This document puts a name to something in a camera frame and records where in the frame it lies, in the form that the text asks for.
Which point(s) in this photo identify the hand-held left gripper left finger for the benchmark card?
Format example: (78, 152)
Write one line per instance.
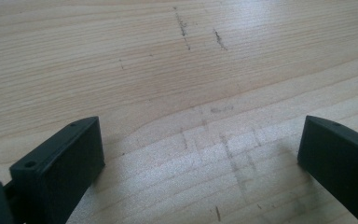
(59, 174)

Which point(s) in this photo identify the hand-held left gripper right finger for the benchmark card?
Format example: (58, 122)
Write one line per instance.
(341, 165)

